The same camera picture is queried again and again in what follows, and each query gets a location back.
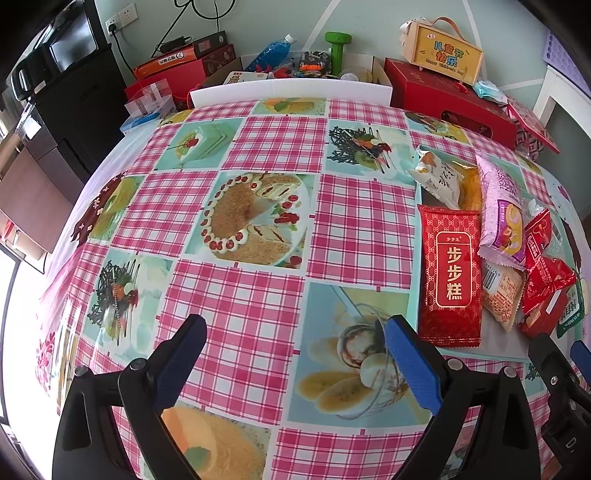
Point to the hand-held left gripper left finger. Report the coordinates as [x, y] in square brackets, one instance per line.
[184, 355]

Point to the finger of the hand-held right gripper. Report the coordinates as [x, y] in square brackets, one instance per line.
[551, 369]
[582, 360]

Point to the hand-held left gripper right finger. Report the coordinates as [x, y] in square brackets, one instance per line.
[411, 360]

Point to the small dark red box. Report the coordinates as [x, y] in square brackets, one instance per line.
[540, 318]

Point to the green and white biscuit packet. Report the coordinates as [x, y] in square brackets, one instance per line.
[570, 309]

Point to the white tray with teal rim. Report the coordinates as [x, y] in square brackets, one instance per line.
[503, 344]

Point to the large red foil packet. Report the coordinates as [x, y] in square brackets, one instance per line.
[549, 281]

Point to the red rectangular cake packet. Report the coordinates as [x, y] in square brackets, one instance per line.
[450, 277]

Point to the orange biscuit packet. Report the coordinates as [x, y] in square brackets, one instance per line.
[501, 290]

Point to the small red foil packet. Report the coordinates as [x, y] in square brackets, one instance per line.
[538, 240]

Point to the pink snack packet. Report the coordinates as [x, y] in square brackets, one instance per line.
[501, 212]

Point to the white snack packet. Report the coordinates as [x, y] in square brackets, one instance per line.
[436, 177]

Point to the yellow transparent snack packet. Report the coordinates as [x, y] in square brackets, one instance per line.
[468, 184]

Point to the pink checkered tablecloth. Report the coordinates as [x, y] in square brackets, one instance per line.
[258, 300]

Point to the brown wooden furniture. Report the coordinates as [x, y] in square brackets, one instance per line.
[32, 184]

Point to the blue tissue pack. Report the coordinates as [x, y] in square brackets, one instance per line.
[136, 122]

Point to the red patterned box lid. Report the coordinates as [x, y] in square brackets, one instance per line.
[531, 127]

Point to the clear plastic box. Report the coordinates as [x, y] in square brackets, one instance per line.
[147, 99]

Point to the red gift box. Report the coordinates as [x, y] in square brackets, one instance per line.
[443, 101]

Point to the white shelf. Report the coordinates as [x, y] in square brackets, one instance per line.
[561, 92]

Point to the orange and red boxes stack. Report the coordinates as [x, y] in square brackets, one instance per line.
[161, 85]

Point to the black cabinet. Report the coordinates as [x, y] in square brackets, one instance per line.
[69, 101]

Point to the light blue wipes pack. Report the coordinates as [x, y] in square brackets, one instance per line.
[489, 90]

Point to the small white yellow box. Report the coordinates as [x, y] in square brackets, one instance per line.
[244, 77]

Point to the orange carton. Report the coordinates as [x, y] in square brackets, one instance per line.
[166, 62]

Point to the open cardboard box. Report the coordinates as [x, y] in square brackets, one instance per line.
[369, 67]

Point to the black power adapter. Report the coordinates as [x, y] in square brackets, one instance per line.
[173, 44]

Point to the blue bottle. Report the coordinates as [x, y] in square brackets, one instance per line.
[270, 55]

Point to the black and orange toy bundle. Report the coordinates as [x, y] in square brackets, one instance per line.
[314, 62]

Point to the purple plastic basket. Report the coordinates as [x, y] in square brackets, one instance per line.
[568, 46]

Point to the green dumbbell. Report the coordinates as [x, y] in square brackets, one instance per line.
[337, 48]

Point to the black appliance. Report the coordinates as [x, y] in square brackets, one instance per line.
[55, 46]

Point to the white wall socket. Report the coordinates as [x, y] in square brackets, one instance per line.
[122, 14]

